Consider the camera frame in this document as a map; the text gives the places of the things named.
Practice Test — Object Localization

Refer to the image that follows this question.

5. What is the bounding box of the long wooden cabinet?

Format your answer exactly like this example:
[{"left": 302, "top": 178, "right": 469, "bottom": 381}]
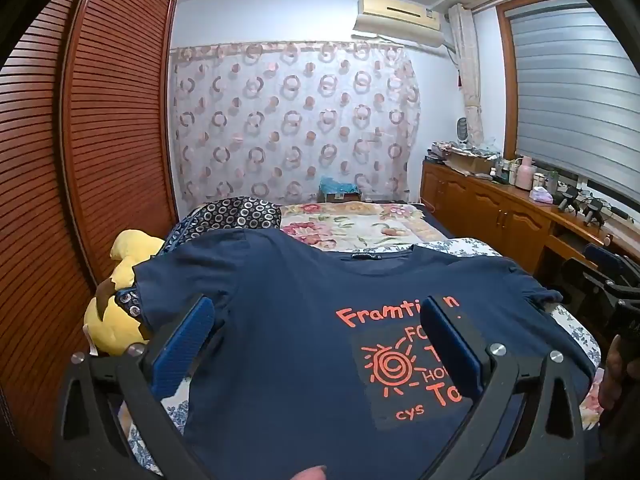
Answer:
[{"left": 420, "top": 157, "right": 640, "bottom": 291}]

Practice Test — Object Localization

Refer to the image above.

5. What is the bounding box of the pink thermos bottle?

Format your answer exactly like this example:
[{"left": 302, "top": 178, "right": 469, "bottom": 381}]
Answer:
[{"left": 515, "top": 156, "right": 536, "bottom": 191}]

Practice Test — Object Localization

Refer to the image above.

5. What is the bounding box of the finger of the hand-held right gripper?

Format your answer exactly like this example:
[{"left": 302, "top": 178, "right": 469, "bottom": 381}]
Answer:
[{"left": 582, "top": 242, "right": 631, "bottom": 286}]

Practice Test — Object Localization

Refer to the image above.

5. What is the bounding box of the wooden louvered wardrobe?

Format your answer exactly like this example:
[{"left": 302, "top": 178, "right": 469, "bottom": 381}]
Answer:
[{"left": 0, "top": 0, "right": 180, "bottom": 461}]

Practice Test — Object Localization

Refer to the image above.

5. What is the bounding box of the navy printed t-shirt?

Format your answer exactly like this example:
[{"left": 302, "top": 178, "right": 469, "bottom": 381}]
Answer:
[{"left": 132, "top": 228, "right": 603, "bottom": 480}]

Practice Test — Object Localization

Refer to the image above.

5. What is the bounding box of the sheer circle-patterned curtain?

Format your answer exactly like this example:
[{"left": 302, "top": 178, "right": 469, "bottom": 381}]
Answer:
[{"left": 169, "top": 40, "right": 421, "bottom": 206}]

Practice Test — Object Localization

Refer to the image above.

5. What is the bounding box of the small white fan heater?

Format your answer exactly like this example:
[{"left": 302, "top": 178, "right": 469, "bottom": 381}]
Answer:
[{"left": 455, "top": 116, "right": 476, "bottom": 148}]

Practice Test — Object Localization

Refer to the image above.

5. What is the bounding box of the dark circle-patterned pillow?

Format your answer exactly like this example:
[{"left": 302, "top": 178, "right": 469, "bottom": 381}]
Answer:
[{"left": 114, "top": 196, "right": 283, "bottom": 323}]

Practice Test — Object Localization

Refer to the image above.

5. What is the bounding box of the teal cloth bundle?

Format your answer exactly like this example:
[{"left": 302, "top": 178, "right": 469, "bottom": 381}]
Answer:
[{"left": 319, "top": 176, "right": 361, "bottom": 203}]

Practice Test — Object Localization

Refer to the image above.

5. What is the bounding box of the yellow plush toy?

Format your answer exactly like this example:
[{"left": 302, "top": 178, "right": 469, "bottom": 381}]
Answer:
[{"left": 82, "top": 230, "right": 166, "bottom": 358}]

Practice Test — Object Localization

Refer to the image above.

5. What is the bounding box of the grey window blind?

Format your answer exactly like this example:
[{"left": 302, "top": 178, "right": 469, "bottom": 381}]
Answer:
[{"left": 510, "top": 0, "right": 640, "bottom": 188}]

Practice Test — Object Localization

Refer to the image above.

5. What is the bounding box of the small black tripod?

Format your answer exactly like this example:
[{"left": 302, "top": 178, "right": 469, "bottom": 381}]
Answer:
[
  {"left": 582, "top": 197, "right": 608, "bottom": 226},
  {"left": 557, "top": 185, "right": 581, "bottom": 211}
]

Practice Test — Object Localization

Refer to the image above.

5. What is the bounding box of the floral bed with blanket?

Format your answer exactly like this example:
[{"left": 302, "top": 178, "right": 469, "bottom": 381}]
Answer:
[{"left": 85, "top": 237, "right": 606, "bottom": 476}]

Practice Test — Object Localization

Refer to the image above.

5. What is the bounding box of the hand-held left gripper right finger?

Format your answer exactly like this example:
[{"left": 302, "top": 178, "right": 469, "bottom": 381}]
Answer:
[{"left": 415, "top": 296, "right": 586, "bottom": 480}]

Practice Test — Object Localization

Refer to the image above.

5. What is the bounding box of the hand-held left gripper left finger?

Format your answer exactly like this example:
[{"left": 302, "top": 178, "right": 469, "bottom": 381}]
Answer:
[{"left": 52, "top": 294, "right": 217, "bottom": 480}]

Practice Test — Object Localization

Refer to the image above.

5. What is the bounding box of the white air conditioner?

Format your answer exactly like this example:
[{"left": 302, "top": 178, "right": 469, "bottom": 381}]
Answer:
[{"left": 352, "top": 0, "right": 446, "bottom": 50}]

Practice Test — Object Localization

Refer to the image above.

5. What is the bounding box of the cardboard box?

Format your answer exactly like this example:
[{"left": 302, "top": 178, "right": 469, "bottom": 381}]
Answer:
[{"left": 445, "top": 152, "right": 496, "bottom": 176}]

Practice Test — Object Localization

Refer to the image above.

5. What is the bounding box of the person's right hand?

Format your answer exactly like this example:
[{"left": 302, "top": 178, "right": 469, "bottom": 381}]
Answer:
[{"left": 597, "top": 332, "right": 640, "bottom": 411}]

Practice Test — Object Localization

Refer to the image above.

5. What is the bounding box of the tied beige curtain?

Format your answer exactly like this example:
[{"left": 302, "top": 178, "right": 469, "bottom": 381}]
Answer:
[{"left": 447, "top": 4, "right": 486, "bottom": 143}]

